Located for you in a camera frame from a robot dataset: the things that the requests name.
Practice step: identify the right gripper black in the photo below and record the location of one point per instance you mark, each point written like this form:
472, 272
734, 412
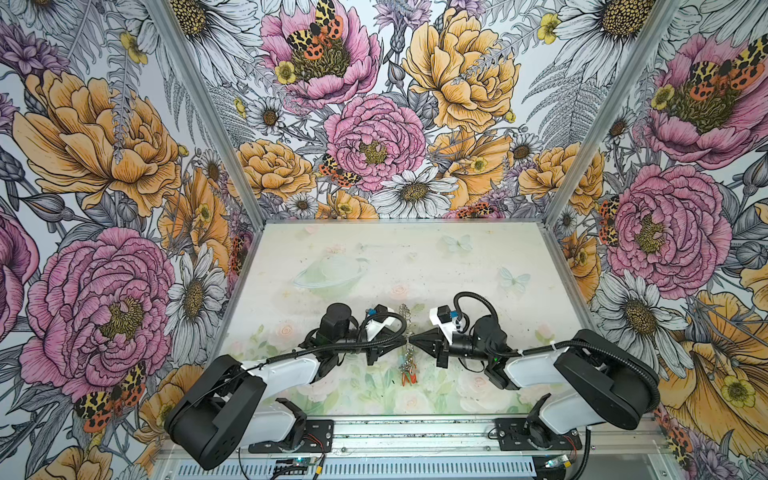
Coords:
429, 341

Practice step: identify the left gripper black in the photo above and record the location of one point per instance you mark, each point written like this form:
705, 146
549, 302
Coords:
378, 348

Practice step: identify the metal key organizer plate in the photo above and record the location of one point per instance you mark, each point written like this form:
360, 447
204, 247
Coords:
408, 361

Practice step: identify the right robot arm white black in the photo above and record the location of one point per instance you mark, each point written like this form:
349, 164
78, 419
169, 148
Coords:
600, 382

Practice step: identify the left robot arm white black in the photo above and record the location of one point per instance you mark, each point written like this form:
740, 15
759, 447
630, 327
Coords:
235, 406

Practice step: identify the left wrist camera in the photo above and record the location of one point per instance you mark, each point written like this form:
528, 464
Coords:
376, 319

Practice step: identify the aluminium front rail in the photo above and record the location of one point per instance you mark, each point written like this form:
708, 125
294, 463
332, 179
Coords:
412, 436

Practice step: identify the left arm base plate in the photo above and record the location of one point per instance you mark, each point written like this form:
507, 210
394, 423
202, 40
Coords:
313, 436

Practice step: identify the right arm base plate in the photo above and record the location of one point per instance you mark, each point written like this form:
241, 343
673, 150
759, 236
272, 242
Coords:
518, 434

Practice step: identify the white vented cable duct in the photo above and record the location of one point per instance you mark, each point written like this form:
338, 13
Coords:
382, 468

